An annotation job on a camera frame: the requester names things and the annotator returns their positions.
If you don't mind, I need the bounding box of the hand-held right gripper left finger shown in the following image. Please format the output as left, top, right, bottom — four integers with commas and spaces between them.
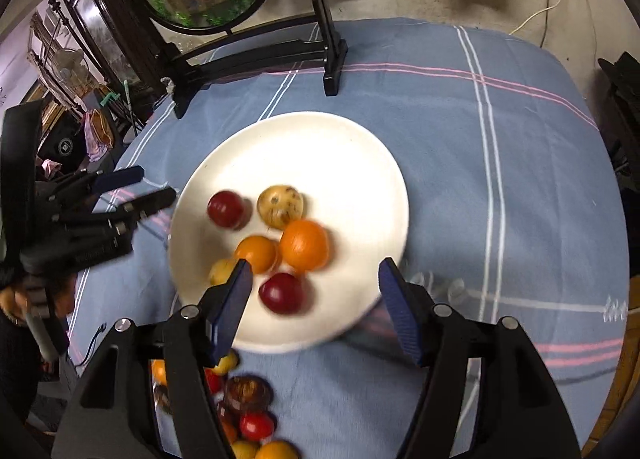
52, 258, 256, 459

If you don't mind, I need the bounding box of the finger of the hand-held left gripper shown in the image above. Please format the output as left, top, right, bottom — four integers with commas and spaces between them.
50, 188, 179, 236
37, 165, 146, 203

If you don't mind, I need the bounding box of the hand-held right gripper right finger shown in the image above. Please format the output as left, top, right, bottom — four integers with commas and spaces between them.
377, 256, 583, 459

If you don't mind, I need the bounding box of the tan spotted fruit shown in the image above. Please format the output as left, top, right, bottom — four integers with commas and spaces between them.
256, 184, 306, 230
207, 259, 238, 287

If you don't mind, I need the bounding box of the large reddish brown mangosteen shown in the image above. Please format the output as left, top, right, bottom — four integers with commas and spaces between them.
223, 375, 274, 415

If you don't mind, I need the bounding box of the large orange tangerine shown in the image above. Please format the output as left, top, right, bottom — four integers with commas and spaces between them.
279, 219, 332, 272

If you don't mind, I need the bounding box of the round red fruit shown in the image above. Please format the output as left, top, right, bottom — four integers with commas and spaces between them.
238, 411, 277, 441

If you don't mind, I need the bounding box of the white round plate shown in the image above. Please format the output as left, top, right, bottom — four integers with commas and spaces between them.
167, 110, 411, 355

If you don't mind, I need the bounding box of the person's left hand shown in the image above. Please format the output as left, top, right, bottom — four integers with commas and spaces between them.
0, 274, 79, 327

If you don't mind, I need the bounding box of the pink cloth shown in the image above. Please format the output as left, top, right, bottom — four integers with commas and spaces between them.
82, 109, 117, 163

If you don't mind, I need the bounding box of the black box white logo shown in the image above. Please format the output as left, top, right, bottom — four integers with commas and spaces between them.
37, 114, 91, 167

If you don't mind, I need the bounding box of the white electric fan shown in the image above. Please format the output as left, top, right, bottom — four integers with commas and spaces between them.
50, 46, 87, 77

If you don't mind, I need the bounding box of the dark wooden coat stand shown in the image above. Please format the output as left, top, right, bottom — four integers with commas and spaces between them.
47, 0, 86, 112

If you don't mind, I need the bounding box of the dark wooden mirror cabinet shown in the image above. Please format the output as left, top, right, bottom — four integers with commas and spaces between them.
56, 0, 173, 100

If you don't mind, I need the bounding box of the blue plaid tablecloth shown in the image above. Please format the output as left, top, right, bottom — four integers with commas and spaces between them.
65, 18, 630, 459

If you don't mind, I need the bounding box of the ornate gold frame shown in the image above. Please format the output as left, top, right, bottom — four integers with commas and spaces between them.
27, 9, 68, 105

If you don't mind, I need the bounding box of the white cable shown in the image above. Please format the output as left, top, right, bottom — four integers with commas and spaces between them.
509, 0, 571, 36

